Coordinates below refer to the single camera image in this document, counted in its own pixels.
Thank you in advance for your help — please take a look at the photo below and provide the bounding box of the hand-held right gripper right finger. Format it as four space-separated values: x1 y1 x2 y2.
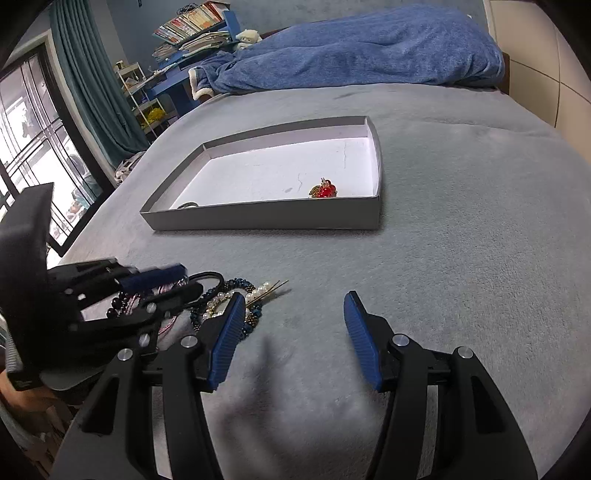
344 291 539 480

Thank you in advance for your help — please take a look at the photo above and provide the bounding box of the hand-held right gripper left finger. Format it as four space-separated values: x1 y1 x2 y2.
48 293 246 480

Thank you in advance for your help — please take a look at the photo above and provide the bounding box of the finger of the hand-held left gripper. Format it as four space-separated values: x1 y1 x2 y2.
48 259 188 301
69 282 205 354

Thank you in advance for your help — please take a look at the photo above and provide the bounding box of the pink woven bracelet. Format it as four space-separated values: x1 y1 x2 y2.
129 277 188 337

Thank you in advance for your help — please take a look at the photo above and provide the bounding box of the large black bead bracelet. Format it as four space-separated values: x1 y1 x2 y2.
105 290 139 320

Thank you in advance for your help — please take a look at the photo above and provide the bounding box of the blue bead bracelet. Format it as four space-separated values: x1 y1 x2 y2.
190 277 265 332

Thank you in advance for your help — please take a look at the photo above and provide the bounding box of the black hair tie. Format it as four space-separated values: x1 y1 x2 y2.
187 272 225 301

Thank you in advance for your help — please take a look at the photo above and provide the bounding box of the grey cardboard tray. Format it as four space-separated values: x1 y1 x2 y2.
140 115 383 230

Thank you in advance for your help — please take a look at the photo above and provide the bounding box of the gold pearl hairpin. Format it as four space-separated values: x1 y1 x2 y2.
245 279 290 308

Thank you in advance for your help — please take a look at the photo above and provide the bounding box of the black framed window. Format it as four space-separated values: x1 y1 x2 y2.
0 42 117 257

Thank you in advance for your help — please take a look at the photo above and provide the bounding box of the red bead ornament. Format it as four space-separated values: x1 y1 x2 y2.
308 178 339 199

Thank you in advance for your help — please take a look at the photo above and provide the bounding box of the blue bookshelf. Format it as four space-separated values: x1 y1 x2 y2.
147 10 241 121

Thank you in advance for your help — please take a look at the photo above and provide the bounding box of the teal curtain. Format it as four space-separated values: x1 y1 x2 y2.
48 0 149 158

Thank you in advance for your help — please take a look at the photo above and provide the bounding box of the stack of magazines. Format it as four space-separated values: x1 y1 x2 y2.
151 31 232 62

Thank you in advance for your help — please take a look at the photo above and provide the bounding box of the row of books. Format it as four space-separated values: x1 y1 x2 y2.
154 1 230 44

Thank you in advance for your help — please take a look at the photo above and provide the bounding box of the blue fleece blanket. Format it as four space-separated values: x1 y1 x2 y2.
189 4 506 100

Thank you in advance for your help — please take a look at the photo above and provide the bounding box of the beige padded headboard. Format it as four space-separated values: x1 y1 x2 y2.
482 0 591 145

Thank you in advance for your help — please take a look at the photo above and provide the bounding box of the white wire rack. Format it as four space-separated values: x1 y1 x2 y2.
115 61 178 136

